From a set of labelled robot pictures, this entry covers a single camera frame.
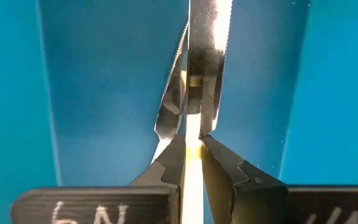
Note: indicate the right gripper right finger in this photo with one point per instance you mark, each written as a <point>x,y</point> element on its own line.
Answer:
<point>244,202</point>

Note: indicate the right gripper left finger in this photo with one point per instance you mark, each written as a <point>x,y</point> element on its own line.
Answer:
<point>166,202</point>

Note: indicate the blue plastic bin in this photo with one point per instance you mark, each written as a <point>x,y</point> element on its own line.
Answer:
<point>104,93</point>

